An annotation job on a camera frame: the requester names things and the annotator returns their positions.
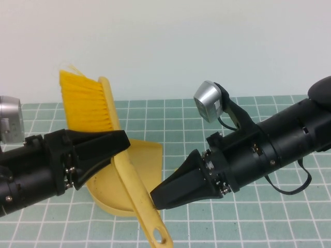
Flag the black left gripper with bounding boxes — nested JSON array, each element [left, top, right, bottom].
[[10, 129, 131, 211]]

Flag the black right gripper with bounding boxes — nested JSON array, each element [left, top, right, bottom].
[[151, 121, 280, 211]]

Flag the yellow plastic dustpan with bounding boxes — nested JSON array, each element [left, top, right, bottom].
[[86, 138, 164, 218]]

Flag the yellow hand brush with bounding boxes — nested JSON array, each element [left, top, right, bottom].
[[58, 64, 174, 248]]

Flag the green tiled table mat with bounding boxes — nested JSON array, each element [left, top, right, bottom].
[[0, 94, 331, 248]]

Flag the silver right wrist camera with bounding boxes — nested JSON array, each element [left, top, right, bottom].
[[193, 80, 223, 122]]

